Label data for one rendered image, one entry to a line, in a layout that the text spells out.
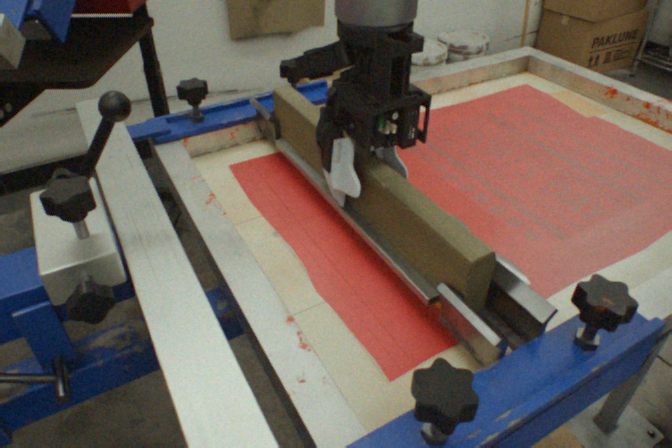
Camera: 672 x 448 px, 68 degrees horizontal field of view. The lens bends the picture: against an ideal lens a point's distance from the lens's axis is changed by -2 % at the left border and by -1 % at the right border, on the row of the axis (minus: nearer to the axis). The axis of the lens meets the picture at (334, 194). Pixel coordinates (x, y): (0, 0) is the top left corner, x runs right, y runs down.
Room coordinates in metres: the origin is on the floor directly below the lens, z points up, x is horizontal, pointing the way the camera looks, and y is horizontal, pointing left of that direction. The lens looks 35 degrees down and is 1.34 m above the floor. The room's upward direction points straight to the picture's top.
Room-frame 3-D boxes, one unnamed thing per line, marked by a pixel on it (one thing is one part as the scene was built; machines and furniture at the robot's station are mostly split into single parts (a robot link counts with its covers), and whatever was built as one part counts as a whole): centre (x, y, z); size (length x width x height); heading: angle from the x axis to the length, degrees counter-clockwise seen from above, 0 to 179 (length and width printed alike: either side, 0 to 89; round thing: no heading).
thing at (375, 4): (0.47, -0.04, 1.23); 0.08 x 0.08 x 0.05
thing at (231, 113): (0.71, 0.13, 0.97); 0.30 x 0.05 x 0.07; 120
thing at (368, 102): (0.46, -0.04, 1.15); 0.09 x 0.08 x 0.12; 30
